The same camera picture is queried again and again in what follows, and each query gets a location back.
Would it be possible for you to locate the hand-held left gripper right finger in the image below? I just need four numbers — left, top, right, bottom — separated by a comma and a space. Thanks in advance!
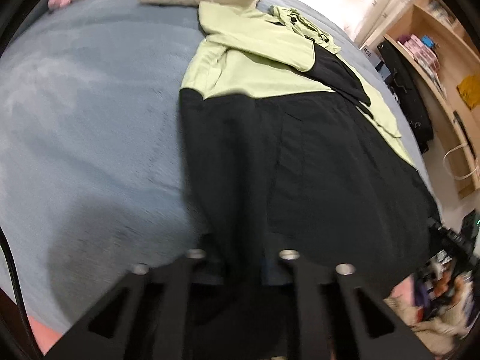
259, 249, 436, 360

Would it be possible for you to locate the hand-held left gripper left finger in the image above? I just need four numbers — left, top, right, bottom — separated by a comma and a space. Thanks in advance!
45, 249, 211, 360

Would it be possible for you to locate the green and black hooded jacket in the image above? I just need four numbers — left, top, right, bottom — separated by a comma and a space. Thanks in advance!
178, 1, 441, 360

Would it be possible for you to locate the colourful printed cloth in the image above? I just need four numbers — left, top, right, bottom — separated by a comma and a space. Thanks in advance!
414, 255, 480, 310

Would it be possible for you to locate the black flat device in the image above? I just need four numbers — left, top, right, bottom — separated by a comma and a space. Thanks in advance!
452, 110, 470, 147

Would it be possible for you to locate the yellow cloth bag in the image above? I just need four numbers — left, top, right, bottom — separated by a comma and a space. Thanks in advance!
457, 75, 480, 110

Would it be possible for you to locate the stack of papers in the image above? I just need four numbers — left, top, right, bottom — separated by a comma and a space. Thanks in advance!
427, 71, 449, 98

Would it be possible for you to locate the black bag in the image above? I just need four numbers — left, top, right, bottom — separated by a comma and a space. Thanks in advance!
377, 38, 435, 154

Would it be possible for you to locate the grey-blue bed blanket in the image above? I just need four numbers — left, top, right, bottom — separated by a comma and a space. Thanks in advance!
0, 0, 443, 346

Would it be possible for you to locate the wooden shelf unit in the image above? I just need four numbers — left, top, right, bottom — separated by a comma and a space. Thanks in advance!
362, 0, 480, 199

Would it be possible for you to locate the stack of pink boxes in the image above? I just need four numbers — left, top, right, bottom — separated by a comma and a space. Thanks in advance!
397, 34, 441, 77

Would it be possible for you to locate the white printed box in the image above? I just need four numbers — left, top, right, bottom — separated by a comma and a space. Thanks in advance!
360, 43, 383, 64

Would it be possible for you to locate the row of books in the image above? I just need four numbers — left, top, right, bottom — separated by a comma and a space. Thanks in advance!
427, 0, 456, 23

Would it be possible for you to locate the white cord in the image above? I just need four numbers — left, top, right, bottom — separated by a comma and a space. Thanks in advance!
442, 144, 480, 181

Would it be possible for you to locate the black cable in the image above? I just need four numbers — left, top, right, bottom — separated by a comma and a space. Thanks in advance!
0, 229, 42, 360

